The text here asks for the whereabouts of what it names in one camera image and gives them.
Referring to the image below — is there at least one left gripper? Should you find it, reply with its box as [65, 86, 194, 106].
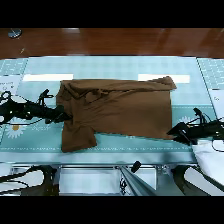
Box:
[44, 104, 73, 125]

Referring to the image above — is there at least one silver frame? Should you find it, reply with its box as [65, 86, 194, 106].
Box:
[0, 161, 198, 197]

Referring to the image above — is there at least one brown T-shirt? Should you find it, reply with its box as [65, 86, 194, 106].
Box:
[55, 75, 178, 154]

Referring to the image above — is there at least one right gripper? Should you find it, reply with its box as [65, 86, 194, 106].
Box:
[166, 121, 198, 146]

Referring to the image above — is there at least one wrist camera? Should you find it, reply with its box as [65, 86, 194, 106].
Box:
[192, 107, 212, 126]
[37, 88, 55, 106]

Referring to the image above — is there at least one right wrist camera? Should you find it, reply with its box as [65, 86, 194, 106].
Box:
[192, 107, 212, 126]

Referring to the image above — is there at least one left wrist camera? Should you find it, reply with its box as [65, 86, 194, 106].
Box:
[37, 88, 55, 106]

